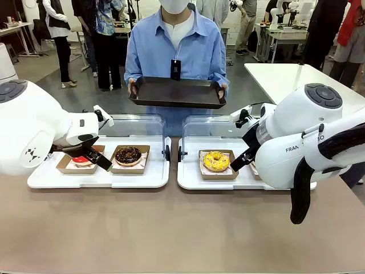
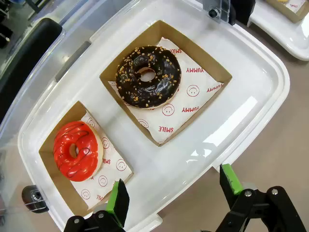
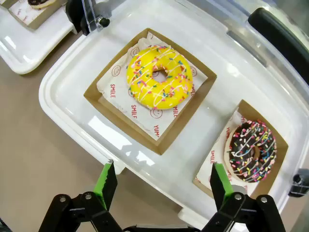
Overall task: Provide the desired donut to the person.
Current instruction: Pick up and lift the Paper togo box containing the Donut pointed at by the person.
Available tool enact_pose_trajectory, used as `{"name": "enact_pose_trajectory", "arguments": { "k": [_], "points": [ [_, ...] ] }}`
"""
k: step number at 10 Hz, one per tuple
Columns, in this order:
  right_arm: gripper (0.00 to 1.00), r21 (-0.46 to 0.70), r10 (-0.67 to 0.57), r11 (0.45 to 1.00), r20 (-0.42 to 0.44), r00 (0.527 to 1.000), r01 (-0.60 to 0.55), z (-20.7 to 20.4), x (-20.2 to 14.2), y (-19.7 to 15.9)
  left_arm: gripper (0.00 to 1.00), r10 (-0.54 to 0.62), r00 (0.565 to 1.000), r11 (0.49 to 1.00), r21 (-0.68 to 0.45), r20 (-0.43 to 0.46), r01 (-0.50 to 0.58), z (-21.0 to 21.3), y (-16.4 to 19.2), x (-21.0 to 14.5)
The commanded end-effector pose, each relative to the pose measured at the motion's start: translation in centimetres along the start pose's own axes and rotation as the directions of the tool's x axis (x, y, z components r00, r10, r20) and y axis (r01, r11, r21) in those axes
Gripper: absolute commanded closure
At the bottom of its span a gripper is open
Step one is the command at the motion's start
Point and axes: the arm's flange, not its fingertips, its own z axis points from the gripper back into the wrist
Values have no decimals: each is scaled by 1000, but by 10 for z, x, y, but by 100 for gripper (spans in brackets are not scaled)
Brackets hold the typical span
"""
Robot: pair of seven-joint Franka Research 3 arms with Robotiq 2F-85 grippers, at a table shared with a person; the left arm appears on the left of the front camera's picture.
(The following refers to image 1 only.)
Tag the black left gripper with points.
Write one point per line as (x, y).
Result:
(71, 148)

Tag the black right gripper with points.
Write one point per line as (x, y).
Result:
(253, 140)

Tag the yellow glazed donut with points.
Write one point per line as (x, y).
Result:
(216, 161)

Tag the cardboard tray of yellow donut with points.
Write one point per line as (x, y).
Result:
(219, 175)

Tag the chocolate crumb donut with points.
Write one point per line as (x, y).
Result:
(128, 155)

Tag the cardboard tray of chocolate donut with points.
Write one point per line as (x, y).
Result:
(131, 169)

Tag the paper liner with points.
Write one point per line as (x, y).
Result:
(71, 165)
(203, 168)
(144, 157)

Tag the dark rectangular serving tray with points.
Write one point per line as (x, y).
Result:
(176, 92)

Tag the person's left forearm blue sleeve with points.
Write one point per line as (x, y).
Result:
(219, 75)

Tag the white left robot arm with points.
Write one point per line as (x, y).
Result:
(28, 114)

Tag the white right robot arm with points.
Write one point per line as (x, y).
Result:
(299, 137)

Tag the person's right forearm blue sleeve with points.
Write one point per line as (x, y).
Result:
(132, 72)

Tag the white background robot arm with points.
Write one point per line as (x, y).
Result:
(278, 12)

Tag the cardboard tray of sprinkled donut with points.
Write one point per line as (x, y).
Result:
(254, 171)

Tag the red glazed donut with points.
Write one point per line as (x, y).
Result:
(78, 161)

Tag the paper liner under red donut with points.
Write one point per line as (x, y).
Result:
(71, 165)

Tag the cardboard tray of red donut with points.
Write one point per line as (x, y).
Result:
(68, 168)

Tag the person in blue patterned shirt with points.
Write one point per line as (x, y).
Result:
(107, 42)

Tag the person in dark jacket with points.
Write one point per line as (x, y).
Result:
(85, 28)

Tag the person in khaki trousers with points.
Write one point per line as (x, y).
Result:
(245, 25)

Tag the person in black vest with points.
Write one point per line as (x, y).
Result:
(58, 23)

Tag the person in black clothes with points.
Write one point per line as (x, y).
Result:
(319, 31)

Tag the person with red scarf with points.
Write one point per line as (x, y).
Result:
(350, 42)

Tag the person's left hand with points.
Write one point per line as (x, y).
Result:
(223, 90)

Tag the person's right hand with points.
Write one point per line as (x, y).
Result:
(132, 87)

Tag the white display tray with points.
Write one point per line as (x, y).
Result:
(137, 179)
(194, 179)

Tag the clear plastic tray lid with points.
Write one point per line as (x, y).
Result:
(137, 125)
(205, 128)

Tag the black lid hinge knob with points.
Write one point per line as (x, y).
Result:
(168, 152)
(180, 155)

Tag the large white table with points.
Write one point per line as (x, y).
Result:
(279, 80)

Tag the black name badge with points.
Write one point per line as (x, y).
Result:
(176, 70)

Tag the black backpack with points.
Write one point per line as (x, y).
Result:
(252, 41)

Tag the grey background desk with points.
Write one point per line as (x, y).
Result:
(282, 37)

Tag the white air purifier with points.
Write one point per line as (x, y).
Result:
(7, 62)

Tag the light wooden desk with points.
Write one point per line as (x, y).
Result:
(14, 31)

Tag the white face mask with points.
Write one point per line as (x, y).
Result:
(174, 5)

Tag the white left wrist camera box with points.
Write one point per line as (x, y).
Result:
(103, 115)

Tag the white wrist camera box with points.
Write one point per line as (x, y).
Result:
(242, 114)
(103, 115)

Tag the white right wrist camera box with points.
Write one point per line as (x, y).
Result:
(242, 114)

